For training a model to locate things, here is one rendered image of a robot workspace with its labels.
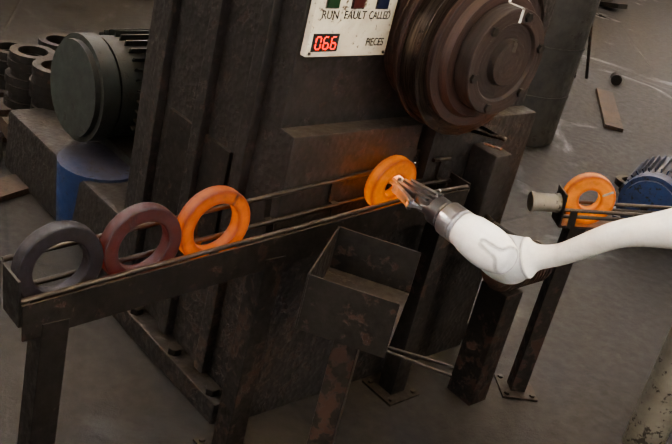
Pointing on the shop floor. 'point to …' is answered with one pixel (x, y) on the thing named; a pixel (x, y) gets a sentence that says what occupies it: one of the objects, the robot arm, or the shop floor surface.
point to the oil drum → (560, 58)
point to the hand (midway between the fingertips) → (391, 176)
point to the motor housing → (487, 336)
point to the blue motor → (648, 184)
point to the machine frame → (287, 139)
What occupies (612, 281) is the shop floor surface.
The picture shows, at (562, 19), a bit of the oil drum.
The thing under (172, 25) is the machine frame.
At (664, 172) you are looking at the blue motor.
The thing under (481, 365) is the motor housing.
